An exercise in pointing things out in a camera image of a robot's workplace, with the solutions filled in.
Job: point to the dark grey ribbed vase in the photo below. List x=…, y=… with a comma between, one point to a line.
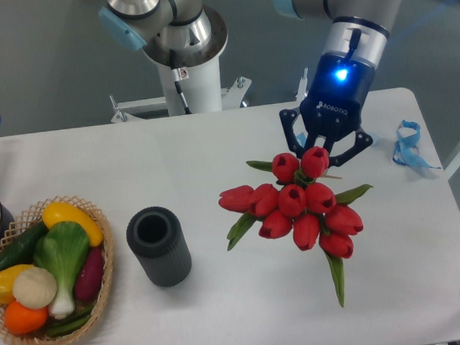
x=156, y=238

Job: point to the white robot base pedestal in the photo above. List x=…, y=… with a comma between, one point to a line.
x=187, y=58

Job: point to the yellow bell pepper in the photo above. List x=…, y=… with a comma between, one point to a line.
x=1, y=285

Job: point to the orange fruit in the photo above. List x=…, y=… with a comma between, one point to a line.
x=20, y=320

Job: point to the purple sweet potato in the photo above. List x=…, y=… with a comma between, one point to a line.
x=89, y=280

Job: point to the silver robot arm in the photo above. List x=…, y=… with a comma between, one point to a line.
x=360, y=28

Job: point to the cream white garlic bulb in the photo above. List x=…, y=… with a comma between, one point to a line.
x=35, y=288

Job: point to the green bok choy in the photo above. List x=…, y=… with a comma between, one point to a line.
x=62, y=252

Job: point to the woven wicker basket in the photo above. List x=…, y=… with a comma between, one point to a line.
x=29, y=218

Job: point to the green bean pods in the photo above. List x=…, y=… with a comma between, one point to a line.
x=69, y=324

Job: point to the red tulip bouquet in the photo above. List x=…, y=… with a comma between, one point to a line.
x=298, y=204

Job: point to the dark green cucumber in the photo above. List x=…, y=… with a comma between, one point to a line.
x=20, y=251

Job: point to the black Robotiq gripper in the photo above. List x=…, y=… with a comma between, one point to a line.
x=332, y=108

